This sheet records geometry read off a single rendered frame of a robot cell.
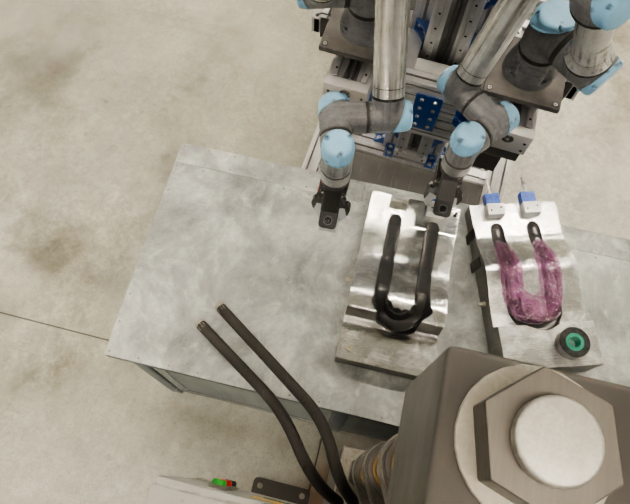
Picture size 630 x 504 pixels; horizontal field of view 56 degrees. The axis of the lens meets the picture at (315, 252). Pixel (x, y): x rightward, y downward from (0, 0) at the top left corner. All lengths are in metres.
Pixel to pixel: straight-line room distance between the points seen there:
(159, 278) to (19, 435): 1.12
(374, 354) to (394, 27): 0.82
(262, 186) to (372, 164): 0.84
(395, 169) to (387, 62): 1.25
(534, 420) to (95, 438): 2.27
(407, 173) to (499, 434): 2.22
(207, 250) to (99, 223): 1.11
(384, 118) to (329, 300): 0.57
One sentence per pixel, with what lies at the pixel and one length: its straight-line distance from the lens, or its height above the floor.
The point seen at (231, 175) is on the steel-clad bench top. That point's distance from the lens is 1.89.
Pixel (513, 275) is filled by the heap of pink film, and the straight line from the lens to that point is 1.72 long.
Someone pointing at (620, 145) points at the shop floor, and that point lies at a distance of 3.26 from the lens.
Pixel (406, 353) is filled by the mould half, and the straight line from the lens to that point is 1.65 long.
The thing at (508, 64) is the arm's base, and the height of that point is 1.07.
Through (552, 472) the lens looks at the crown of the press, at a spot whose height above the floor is 2.06.
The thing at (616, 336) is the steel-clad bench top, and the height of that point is 0.80.
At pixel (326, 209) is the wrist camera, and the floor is 1.10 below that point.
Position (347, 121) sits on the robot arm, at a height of 1.27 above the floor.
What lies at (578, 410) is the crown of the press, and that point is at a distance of 0.43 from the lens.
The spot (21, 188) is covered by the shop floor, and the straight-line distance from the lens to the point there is 3.04.
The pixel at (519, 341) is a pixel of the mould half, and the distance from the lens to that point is 1.68.
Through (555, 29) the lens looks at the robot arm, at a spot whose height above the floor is 1.26.
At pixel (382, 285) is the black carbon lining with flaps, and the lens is 1.63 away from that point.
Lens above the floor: 2.45
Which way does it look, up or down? 69 degrees down
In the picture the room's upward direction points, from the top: 3 degrees clockwise
